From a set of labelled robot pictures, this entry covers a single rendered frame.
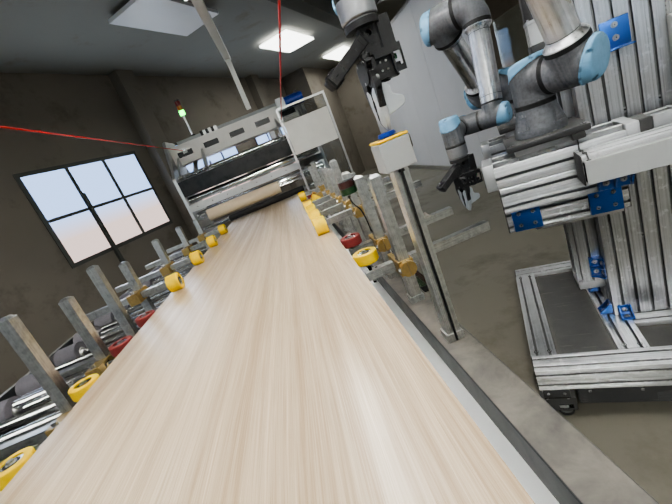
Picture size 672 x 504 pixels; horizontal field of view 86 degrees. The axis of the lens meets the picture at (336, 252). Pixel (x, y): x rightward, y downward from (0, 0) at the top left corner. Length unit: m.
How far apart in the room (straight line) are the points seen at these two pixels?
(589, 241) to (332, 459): 1.42
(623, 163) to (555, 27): 0.40
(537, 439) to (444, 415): 0.26
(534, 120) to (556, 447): 0.93
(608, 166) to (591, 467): 0.81
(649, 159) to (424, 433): 1.00
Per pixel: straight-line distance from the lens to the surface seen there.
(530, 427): 0.75
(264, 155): 3.85
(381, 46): 0.83
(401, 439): 0.50
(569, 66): 1.25
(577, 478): 0.69
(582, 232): 1.71
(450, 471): 0.46
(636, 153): 1.27
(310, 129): 3.84
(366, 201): 1.32
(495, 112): 1.49
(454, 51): 1.68
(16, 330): 1.32
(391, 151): 0.78
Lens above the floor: 1.25
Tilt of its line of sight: 16 degrees down
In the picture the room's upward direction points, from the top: 22 degrees counter-clockwise
